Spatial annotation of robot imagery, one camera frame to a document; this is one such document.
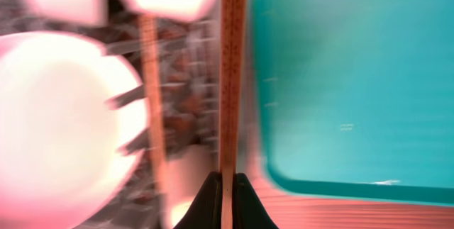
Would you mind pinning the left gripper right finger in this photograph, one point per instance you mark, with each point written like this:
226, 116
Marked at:
248, 211

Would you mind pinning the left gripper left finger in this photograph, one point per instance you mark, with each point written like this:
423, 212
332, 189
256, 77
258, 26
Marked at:
205, 210

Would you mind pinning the large white plate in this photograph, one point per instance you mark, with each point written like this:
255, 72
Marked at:
60, 140

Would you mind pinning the wooden chopstick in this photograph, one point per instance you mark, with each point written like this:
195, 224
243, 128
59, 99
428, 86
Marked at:
232, 51
151, 72

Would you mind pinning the grey dishwasher rack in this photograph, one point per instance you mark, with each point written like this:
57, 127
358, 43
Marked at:
188, 64

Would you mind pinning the teal serving tray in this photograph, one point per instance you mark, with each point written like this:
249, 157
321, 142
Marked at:
355, 97

